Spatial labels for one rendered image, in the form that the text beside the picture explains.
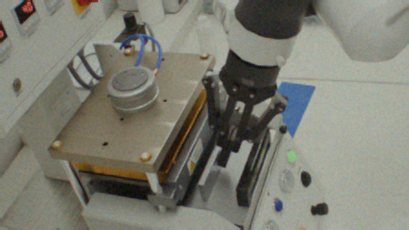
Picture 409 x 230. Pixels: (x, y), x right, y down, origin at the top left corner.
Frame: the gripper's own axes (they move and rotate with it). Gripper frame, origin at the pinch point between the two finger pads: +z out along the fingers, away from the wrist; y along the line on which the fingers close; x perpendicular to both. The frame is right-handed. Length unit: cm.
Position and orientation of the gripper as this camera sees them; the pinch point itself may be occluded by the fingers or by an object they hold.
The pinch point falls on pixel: (227, 147)
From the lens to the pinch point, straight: 81.1
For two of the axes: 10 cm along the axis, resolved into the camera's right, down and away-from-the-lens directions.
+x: 2.6, -6.5, 7.1
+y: 9.4, 3.5, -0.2
